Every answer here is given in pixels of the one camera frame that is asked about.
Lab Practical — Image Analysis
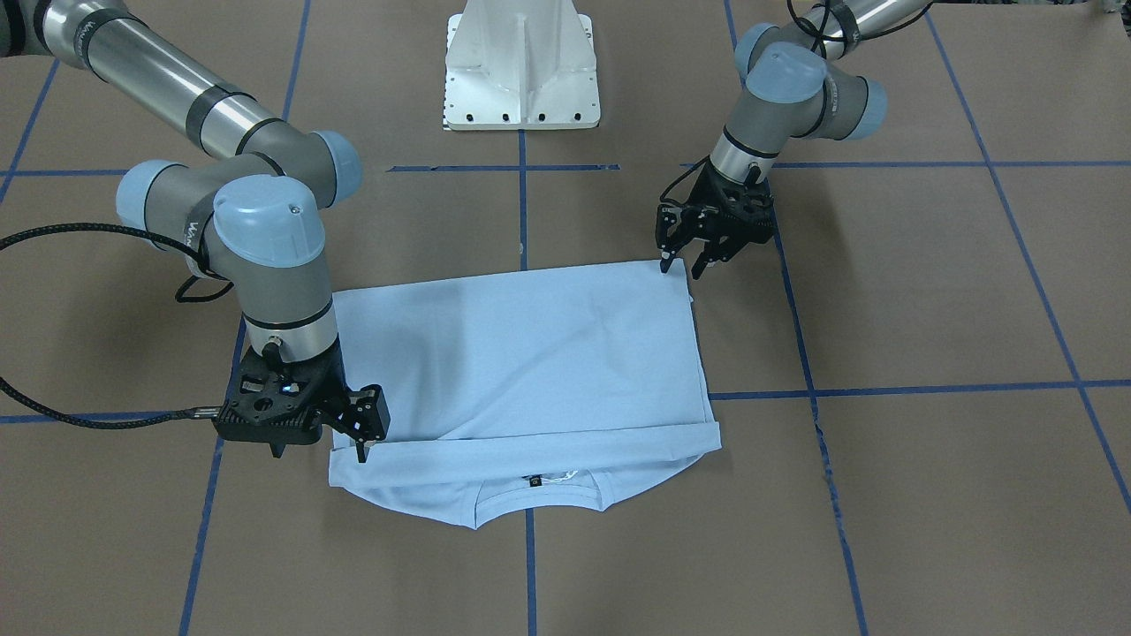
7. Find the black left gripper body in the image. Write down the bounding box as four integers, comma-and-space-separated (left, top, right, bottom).
689, 161, 777, 248

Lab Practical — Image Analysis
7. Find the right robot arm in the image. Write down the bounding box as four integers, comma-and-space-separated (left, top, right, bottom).
3, 1, 391, 462

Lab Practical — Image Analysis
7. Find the black braided cable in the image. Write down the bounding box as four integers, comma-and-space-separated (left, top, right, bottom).
0, 223, 235, 430

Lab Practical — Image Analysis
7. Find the light blue t-shirt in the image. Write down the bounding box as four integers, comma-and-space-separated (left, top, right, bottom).
328, 261, 722, 528

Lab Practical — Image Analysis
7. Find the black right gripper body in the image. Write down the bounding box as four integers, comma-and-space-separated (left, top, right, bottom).
211, 341, 349, 458

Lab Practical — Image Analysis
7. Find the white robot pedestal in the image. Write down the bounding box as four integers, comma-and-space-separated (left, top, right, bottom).
442, 1, 602, 132

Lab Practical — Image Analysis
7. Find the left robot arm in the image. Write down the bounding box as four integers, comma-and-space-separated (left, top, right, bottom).
655, 1, 930, 278

